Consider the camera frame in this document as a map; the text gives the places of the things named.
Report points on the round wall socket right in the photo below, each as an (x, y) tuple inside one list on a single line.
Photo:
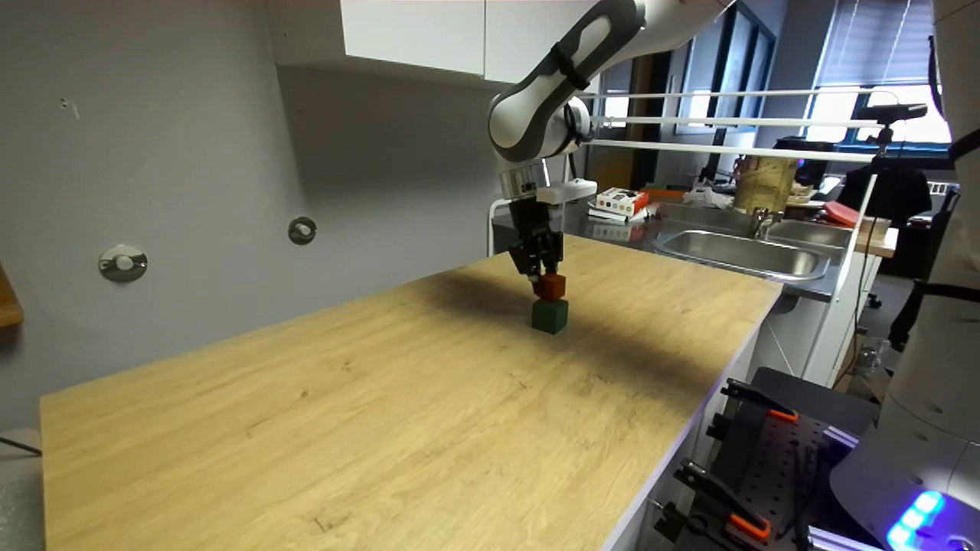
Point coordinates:
[(300, 232)]

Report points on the round wall socket left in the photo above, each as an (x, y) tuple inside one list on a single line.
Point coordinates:
[(124, 264)]

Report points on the white wall cabinet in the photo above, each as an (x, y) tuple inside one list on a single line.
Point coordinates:
[(497, 41)]

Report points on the colourful cardboard box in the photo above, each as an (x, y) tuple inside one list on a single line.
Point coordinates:
[(621, 204)]

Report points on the orange cube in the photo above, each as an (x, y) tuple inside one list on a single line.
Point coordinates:
[(551, 287)]

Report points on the stainless steel sink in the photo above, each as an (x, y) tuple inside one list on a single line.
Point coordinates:
[(746, 254)]

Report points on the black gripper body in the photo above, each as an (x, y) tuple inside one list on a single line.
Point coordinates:
[(541, 246)]

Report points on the green cube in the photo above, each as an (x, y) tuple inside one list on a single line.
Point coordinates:
[(551, 316)]

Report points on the black orange clamp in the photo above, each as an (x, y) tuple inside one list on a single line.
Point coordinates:
[(763, 478)]

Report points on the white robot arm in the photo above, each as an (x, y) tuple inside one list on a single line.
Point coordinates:
[(544, 115)]

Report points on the round wall socket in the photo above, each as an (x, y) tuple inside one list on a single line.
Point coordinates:
[(124, 264), (300, 232)]

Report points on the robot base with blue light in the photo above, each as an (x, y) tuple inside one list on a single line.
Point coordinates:
[(913, 478)]

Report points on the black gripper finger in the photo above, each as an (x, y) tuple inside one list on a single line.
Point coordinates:
[(534, 276), (557, 276)]

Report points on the camera on tripod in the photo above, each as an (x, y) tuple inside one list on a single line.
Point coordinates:
[(886, 117)]

